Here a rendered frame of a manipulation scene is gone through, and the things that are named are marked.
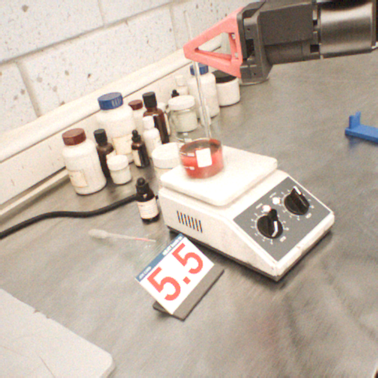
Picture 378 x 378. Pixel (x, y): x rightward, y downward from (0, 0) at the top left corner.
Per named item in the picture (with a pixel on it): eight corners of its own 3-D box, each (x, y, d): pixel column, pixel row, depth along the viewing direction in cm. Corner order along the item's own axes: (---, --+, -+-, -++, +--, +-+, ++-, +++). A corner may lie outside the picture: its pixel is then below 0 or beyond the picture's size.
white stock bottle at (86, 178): (100, 175, 83) (84, 122, 77) (111, 186, 78) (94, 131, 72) (70, 186, 81) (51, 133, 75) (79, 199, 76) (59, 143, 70)
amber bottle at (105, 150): (100, 178, 81) (87, 136, 77) (105, 169, 84) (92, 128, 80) (118, 176, 81) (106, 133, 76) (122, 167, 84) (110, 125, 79)
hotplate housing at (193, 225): (336, 228, 57) (336, 176, 53) (277, 286, 50) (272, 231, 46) (213, 186, 72) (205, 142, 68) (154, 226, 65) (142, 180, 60)
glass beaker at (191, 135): (237, 167, 58) (229, 108, 54) (208, 190, 54) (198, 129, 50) (197, 159, 62) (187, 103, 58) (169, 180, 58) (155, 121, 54)
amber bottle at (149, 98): (166, 137, 93) (156, 88, 87) (172, 144, 89) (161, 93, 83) (147, 142, 92) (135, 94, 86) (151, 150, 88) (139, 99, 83)
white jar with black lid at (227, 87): (231, 107, 101) (227, 77, 98) (207, 106, 105) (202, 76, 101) (244, 97, 106) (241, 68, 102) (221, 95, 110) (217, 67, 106)
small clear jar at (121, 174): (109, 185, 78) (103, 165, 76) (117, 175, 81) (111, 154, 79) (128, 185, 77) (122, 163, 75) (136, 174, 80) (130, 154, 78)
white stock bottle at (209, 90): (217, 118, 97) (211, 67, 91) (190, 120, 99) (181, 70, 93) (221, 107, 102) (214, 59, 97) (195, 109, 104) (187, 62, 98)
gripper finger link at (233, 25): (170, 26, 47) (255, 11, 44) (190, 13, 53) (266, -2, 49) (184, 86, 50) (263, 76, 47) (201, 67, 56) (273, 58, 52)
